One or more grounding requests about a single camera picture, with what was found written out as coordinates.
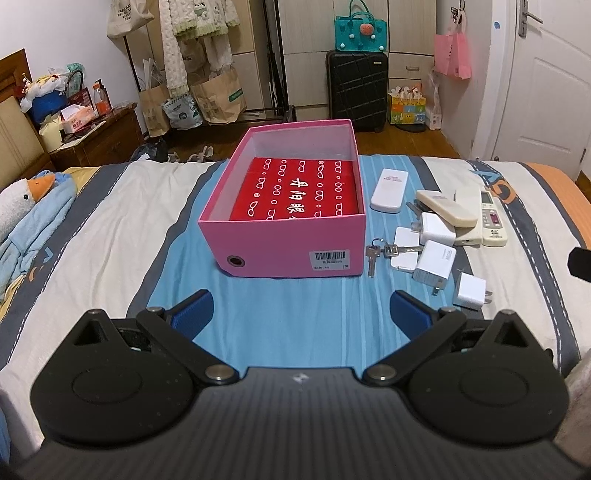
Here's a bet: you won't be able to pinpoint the small white charger plug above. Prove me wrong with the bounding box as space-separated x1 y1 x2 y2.
453 272 493 310

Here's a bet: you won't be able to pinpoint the white charger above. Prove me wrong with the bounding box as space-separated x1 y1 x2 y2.
411 212 456 246
412 240 457 295

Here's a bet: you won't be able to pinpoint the keys with white tags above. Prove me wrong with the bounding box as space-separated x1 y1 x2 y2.
365 227 423 278

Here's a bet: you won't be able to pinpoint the white remote with screen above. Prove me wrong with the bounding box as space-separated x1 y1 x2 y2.
481 190 508 247

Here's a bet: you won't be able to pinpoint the beige remote control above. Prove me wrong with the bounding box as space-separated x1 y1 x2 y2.
416 190 478 228

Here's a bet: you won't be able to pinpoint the white slim remote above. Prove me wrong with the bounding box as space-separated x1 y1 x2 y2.
370 169 409 214

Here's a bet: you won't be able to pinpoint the striped bed cover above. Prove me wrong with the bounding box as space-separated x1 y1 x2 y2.
1 155 590 458

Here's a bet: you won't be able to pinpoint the pink cardboard box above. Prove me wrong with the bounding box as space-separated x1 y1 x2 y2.
198 119 366 278

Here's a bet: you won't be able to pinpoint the red patterned box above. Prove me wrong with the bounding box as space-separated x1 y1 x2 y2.
229 157 360 221

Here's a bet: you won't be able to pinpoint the blue duck plush blanket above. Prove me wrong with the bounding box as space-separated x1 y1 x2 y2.
1 170 77 302

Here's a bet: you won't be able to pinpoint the wooden nightstand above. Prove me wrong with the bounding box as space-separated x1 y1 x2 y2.
50 103 144 171

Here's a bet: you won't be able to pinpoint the white printed plastic bag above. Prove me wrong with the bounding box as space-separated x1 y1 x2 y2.
162 94 204 130

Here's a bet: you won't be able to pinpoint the colourful gift bag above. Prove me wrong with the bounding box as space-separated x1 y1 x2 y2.
387 86 427 125

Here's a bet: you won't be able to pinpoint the small brown paper bag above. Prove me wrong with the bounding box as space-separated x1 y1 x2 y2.
139 85 170 138

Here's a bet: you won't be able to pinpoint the tissue box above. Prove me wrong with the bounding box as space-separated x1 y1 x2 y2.
60 104 96 135

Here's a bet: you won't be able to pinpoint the white door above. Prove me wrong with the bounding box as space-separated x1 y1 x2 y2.
493 0 590 179

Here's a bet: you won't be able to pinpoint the black clothes rack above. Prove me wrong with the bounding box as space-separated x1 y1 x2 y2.
106 1 296 137

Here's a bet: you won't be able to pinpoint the black suitcase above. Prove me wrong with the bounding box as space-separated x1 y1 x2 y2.
325 50 389 132

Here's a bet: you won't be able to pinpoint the pink paper bag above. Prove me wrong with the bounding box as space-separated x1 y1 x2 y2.
434 9 472 80

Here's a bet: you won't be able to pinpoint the teal felt handbag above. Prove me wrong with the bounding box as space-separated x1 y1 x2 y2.
335 0 388 53

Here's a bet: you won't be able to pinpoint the white knit cardigan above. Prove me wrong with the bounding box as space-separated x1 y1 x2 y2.
158 0 240 98

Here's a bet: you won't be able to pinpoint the canvas tote bag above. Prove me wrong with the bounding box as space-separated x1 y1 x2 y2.
106 0 154 39

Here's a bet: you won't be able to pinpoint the beige wardrobe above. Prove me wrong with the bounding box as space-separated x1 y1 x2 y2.
230 1 437 120

